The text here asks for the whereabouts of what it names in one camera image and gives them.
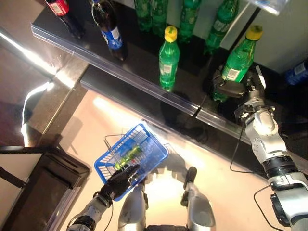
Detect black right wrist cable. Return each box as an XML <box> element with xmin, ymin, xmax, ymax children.
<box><xmin>230</xmin><ymin>119</ymin><xmax>277</xmax><ymax>229</ymax></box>

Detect silver left robot leg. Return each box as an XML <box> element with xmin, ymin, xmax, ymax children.
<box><xmin>117</xmin><ymin>182</ymin><xmax>150</xmax><ymax>231</ymax></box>

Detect black cabinet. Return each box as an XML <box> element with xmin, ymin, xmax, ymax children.
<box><xmin>21</xmin><ymin>146</ymin><xmax>92</xmax><ymax>231</ymax></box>

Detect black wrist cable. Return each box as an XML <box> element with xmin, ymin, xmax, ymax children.
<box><xmin>230</xmin><ymin>119</ymin><xmax>277</xmax><ymax>229</ymax></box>
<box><xmin>67</xmin><ymin>201</ymin><xmax>114</xmax><ymax>227</ymax></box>

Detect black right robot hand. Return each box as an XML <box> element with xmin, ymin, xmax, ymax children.
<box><xmin>213</xmin><ymin>66</ymin><xmax>267</xmax><ymax>106</ymax></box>

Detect blue plastic shopping basket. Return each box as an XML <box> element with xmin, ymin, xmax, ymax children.
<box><xmin>94</xmin><ymin>123</ymin><xmax>169</xmax><ymax>202</ymax></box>

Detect dark robot pelvis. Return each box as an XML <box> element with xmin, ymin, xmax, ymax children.
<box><xmin>144</xmin><ymin>223</ymin><xmax>191</xmax><ymax>231</ymax></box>

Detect silver robot leg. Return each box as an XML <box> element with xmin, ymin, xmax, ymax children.
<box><xmin>180</xmin><ymin>166</ymin><xmax>217</xmax><ymax>231</ymax></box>
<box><xmin>117</xmin><ymin>182</ymin><xmax>150</xmax><ymax>231</ymax></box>

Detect green plastic drink bottle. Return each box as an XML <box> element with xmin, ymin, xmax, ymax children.
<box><xmin>115</xmin><ymin>145</ymin><xmax>142</xmax><ymax>170</ymax></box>

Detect white panel black frame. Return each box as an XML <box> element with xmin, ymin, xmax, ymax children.
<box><xmin>0</xmin><ymin>145</ymin><xmax>45</xmax><ymax>200</ymax></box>

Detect cola bottle red cap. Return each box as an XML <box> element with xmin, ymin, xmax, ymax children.
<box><xmin>44</xmin><ymin>0</ymin><xmax>85</xmax><ymax>39</ymax></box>

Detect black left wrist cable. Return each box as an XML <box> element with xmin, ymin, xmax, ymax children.
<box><xmin>67</xmin><ymin>201</ymin><xmax>114</xmax><ymax>227</ymax></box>

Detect green soda bottle yellow cap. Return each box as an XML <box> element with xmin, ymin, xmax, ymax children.
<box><xmin>151</xmin><ymin>0</ymin><xmax>169</xmax><ymax>38</ymax></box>
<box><xmin>178</xmin><ymin>0</ymin><xmax>202</xmax><ymax>44</ymax></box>
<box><xmin>158</xmin><ymin>25</ymin><xmax>180</xmax><ymax>92</ymax></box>
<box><xmin>211</xmin><ymin>25</ymin><xmax>263</xmax><ymax>102</ymax></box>
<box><xmin>133</xmin><ymin>0</ymin><xmax>154</xmax><ymax>33</ymax></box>
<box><xmin>204</xmin><ymin>0</ymin><xmax>239</xmax><ymax>55</ymax></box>

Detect silver right robot leg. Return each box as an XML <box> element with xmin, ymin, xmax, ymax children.
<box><xmin>180</xmin><ymin>166</ymin><xmax>217</xmax><ymax>231</ymax></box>

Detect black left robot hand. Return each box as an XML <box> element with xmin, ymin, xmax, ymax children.
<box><xmin>100</xmin><ymin>164</ymin><xmax>141</xmax><ymax>200</ymax></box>

